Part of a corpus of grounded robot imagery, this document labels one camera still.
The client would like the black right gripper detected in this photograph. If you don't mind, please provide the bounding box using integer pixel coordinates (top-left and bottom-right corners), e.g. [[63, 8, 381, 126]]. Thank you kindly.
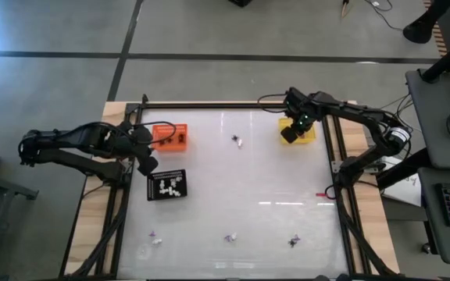
[[281, 88, 320, 144]]

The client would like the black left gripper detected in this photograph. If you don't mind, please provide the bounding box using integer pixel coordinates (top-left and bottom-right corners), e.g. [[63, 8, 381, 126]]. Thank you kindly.
[[121, 123, 159, 176]]

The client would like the orange plastic basket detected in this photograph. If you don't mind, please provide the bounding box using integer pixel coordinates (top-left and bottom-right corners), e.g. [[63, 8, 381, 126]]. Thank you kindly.
[[151, 123, 189, 152]]

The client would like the yellow plastic basket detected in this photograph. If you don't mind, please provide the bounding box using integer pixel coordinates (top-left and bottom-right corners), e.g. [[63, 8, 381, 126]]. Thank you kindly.
[[278, 117, 317, 145]]

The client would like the black plastic basket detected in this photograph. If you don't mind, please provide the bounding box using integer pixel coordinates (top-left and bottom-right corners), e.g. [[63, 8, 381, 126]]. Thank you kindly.
[[146, 169, 189, 202]]

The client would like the clear round plastic disc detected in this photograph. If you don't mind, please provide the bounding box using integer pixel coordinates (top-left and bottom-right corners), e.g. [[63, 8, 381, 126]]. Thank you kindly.
[[136, 244, 154, 261]]

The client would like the white power box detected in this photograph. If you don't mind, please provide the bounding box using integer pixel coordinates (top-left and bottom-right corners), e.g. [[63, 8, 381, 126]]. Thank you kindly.
[[377, 155, 404, 175]]

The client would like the black desk leg beam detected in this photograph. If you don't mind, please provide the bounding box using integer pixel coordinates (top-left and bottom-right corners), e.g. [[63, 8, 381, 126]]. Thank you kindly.
[[377, 148, 432, 190]]

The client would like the white paper sheet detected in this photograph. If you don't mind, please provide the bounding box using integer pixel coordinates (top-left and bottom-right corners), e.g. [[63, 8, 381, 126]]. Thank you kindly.
[[380, 175, 422, 208]]

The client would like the grey metal stand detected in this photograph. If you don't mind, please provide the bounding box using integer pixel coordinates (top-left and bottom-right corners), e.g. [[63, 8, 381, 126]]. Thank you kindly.
[[0, 169, 39, 274]]

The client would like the grey desk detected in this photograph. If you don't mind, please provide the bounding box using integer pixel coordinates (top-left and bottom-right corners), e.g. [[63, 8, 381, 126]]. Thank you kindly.
[[418, 166, 450, 266], [405, 68, 450, 169]]

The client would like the black stand leg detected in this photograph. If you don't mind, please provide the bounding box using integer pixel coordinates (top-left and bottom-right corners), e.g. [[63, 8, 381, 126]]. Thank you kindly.
[[402, 0, 450, 44], [420, 30, 450, 84]]

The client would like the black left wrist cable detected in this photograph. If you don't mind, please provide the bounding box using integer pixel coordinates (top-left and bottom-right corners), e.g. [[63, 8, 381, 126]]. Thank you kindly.
[[130, 120, 177, 145]]

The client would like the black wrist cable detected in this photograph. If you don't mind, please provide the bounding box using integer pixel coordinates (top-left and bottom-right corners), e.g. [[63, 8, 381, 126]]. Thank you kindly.
[[130, 120, 177, 145], [256, 93, 288, 115]]

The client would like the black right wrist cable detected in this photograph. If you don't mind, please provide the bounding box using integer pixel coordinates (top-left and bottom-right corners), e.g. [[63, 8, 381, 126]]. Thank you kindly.
[[256, 93, 288, 115]]

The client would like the black corner bracket plate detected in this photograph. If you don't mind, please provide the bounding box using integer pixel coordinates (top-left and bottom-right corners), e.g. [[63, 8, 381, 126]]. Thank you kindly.
[[125, 102, 142, 117]]

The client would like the black aluminium table frame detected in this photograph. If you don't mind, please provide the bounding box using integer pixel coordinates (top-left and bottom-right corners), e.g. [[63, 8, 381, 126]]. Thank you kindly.
[[59, 101, 402, 281]]

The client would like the black cable tangle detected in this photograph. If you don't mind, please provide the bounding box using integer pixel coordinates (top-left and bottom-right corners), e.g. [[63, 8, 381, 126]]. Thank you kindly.
[[379, 93, 423, 124]]

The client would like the black floor cable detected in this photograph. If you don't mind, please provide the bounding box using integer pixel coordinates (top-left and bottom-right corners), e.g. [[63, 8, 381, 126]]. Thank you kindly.
[[363, 0, 405, 33]]

